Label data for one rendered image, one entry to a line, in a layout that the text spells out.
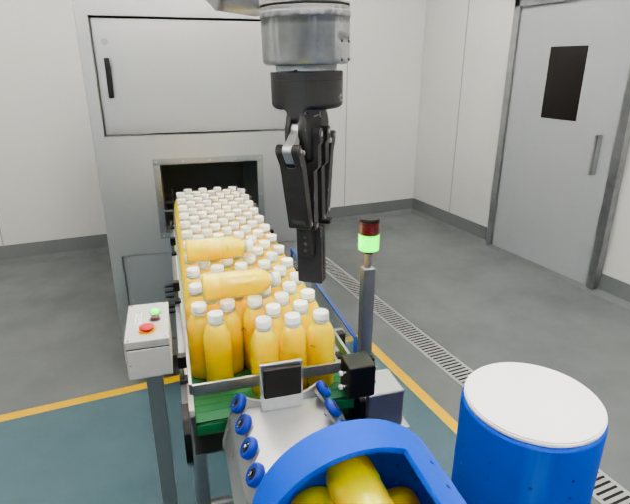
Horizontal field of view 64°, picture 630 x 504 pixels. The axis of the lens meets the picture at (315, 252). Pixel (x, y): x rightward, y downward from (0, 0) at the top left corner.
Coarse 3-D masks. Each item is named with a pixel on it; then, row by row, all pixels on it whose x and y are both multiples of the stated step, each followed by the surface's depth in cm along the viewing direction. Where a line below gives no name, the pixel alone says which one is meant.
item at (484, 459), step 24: (480, 432) 101; (456, 456) 113; (480, 456) 103; (504, 456) 98; (528, 456) 95; (552, 456) 94; (576, 456) 94; (600, 456) 99; (456, 480) 113; (480, 480) 104; (504, 480) 100; (528, 480) 97; (552, 480) 96; (576, 480) 97
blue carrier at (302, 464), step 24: (336, 432) 68; (360, 432) 67; (384, 432) 68; (408, 432) 71; (288, 456) 67; (312, 456) 65; (336, 456) 64; (384, 456) 73; (408, 456) 65; (432, 456) 70; (264, 480) 68; (288, 480) 64; (312, 480) 71; (384, 480) 74; (408, 480) 76; (432, 480) 62
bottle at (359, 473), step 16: (336, 464) 68; (352, 464) 67; (368, 464) 68; (336, 480) 66; (352, 480) 65; (368, 480) 65; (336, 496) 65; (352, 496) 63; (368, 496) 62; (384, 496) 63
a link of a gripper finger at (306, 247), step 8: (296, 224) 55; (304, 224) 55; (304, 232) 57; (312, 232) 57; (304, 240) 57; (312, 240) 57; (304, 248) 58; (312, 248) 58; (304, 256) 58; (312, 256) 58
